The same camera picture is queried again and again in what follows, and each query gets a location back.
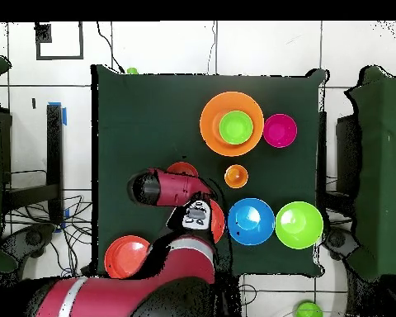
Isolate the thin black cable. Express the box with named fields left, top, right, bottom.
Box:
left=206, top=21, right=218, bottom=75
left=97, top=21, right=126, bottom=73

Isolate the tangle of black cables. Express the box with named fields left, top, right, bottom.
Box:
left=2, top=194, right=93, bottom=278

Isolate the small green bowl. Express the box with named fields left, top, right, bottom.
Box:
left=218, top=110, right=254, bottom=145

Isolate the pink bowl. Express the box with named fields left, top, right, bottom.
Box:
left=262, top=113, right=299, bottom=149

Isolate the large orange bowl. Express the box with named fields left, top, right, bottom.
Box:
left=199, top=91, right=265, bottom=158

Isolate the small red bowl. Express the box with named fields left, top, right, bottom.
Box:
left=166, top=161, right=200, bottom=178

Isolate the dark green table cloth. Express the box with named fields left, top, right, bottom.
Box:
left=91, top=64, right=331, bottom=277

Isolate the blue bowl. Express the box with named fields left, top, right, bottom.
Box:
left=227, top=197, right=276, bottom=246

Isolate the large green bowl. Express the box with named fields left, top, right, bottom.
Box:
left=275, top=201, right=325, bottom=250

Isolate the black stool frame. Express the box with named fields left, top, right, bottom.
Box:
left=1, top=104, right=65, bottom=225
left=318, top=111, right=362, bottom=229

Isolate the blue tape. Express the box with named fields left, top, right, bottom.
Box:
left=47, top=101, right=68, bottom=126

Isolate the green bowl on floor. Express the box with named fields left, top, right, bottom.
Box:
left=295, top=300, right=324, bottom=317

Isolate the black chair base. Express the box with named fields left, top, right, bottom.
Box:
left=319, top=227, right=361, bottom=262
left=0, top=223, right=57, bottom=260

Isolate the large red bowl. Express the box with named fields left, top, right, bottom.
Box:
left=103, top=234, right=152, bottom=280
left=210, top=199, right=226, bottom=244

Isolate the orange cup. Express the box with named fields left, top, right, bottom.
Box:
left=224, top=164, right=249, bottom=190

